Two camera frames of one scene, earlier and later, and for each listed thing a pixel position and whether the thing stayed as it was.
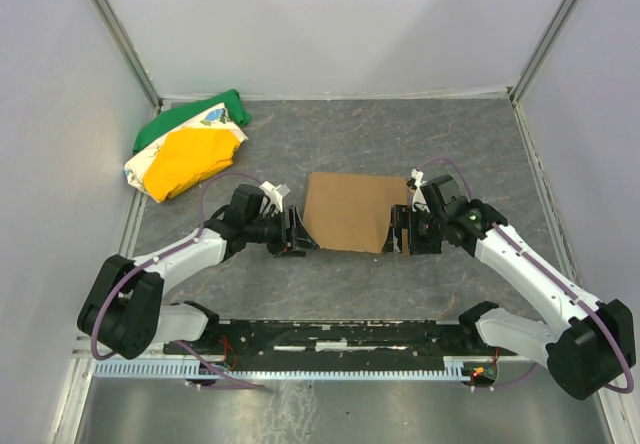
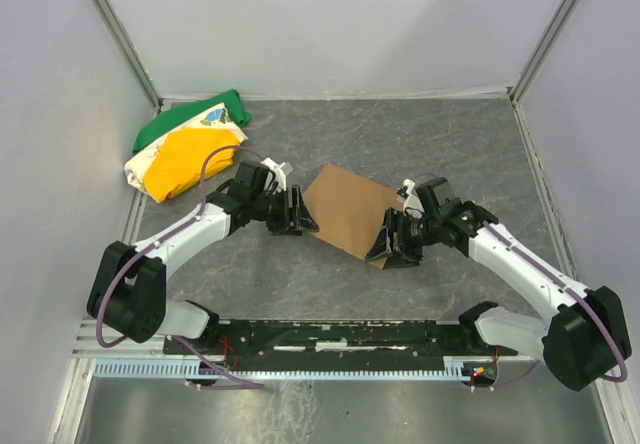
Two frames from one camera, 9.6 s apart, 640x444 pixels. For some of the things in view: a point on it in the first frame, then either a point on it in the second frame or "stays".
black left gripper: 291,230 -> 290,209
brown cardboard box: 352,212 stays
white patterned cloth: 135,167 stays
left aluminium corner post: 119,34 stays
